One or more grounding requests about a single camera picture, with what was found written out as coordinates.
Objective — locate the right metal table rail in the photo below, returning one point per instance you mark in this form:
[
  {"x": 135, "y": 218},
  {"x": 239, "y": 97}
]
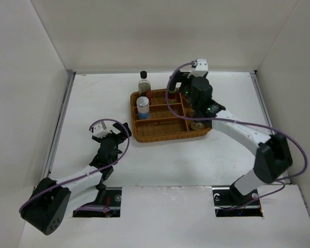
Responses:
[{"x": 263, "y": 107}]

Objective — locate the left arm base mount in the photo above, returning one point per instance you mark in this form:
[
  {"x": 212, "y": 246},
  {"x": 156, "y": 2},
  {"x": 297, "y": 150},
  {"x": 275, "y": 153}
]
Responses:
[{"x": 102, "y": 202}]

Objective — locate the brown wicker divided tray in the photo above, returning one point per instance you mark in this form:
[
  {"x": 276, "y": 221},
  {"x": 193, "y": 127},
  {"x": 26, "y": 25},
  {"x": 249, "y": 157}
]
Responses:
[{"x": 162, "y": 125}]

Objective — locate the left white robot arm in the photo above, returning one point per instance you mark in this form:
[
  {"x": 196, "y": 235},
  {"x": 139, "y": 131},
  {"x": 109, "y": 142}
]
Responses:
[{"x": 48, "y": 203}]

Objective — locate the silver lid spice jar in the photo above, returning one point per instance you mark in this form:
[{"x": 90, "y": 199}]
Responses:
[{"x": 142, "y": 104}]

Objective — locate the dark sauce bottle black cap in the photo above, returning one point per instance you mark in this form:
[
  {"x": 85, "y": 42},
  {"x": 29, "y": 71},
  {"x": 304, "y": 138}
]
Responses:
[{"x": 144, "y": 86}]

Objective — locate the left metal table rail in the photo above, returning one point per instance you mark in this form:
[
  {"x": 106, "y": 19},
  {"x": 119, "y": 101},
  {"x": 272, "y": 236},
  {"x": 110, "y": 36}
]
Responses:
[{"x": 49, "y": 161}]

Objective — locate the red sauce bottle yellow cap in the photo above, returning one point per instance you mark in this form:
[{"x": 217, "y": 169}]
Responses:
[{"x": 173, "y": 96}]

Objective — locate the metal table rail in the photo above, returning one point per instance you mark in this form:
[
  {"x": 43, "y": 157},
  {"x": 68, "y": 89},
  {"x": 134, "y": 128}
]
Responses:
[
  {"x": 263, "y": 107},
  {"x": 49, "y": 161}
]

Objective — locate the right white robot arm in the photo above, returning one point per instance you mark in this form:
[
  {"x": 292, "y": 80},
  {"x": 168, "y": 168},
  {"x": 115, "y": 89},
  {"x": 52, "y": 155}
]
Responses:
[{"x": 271, "y": 151}]

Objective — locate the pink lid spice bottle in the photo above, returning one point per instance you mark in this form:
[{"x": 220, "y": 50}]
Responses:
[{"x": 191, "y": 112}]

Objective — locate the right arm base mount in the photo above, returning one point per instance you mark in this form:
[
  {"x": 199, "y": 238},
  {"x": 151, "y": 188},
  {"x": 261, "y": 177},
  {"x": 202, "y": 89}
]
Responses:
[{"x": 230, "y": 203}]

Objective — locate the black cap spice bottle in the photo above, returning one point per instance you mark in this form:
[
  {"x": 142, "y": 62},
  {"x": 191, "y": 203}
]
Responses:
[{"x": 197, "y": 126}]

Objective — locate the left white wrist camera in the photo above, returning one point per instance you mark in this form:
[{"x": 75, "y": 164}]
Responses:
[{"x": 99, "y": 130}]

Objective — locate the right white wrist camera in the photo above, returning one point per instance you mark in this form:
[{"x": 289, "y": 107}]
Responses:
[{"x": 200, "y": 68}]

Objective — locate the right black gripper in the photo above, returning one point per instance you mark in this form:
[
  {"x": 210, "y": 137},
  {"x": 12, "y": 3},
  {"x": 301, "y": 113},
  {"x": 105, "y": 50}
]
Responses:
[{"x": 180, "y": 77}]

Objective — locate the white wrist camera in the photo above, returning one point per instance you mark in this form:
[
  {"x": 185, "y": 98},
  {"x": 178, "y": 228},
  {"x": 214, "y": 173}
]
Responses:
[
  {"x": 99, "y": 130},
  {"x": 200, "y": 68}
]

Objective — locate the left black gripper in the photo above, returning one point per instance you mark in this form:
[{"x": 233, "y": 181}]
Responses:
[{"x": 120, "y": 137}]

